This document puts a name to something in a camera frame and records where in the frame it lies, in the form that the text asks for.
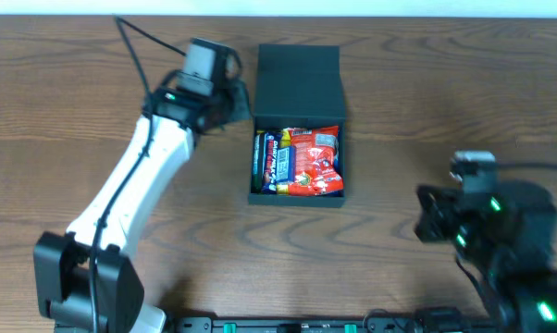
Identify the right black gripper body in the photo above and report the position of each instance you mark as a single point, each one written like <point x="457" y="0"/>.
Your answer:
<point x="439" y="215"/>

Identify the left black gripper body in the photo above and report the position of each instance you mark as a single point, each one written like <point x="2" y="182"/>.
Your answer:
<point x="235" y="104"/>

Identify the green candy stick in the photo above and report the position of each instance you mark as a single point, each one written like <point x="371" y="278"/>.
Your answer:
<point x="258" y="161"/>

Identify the purple Dairy Milk bar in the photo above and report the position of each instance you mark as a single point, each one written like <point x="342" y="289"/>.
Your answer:
<point x="271" y="149"/>

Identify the yellow snack packet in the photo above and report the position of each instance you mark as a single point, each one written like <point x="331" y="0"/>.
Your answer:
<point x="283" y="188"/>

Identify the black box with lid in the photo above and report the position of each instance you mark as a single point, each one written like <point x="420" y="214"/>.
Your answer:
<point x="299" y="86"/>

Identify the orange Reese's packet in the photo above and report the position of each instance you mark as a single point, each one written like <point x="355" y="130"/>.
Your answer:
<point x="315" y="154"/>

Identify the small blue carton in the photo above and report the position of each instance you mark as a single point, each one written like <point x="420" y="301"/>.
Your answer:
<point x="286" y="163"/>

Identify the blue Oreo packet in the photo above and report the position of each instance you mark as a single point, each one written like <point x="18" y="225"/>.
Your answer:
<point x="336" y="159"/>

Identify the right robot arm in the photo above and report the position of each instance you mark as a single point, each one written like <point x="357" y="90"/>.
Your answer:
<point x="506" y="232"/>

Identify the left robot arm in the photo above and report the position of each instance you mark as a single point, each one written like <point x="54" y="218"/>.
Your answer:
<point x="85" y="278"/>

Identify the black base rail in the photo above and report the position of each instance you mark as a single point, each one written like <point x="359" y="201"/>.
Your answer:
<point x="375" y="324"/>

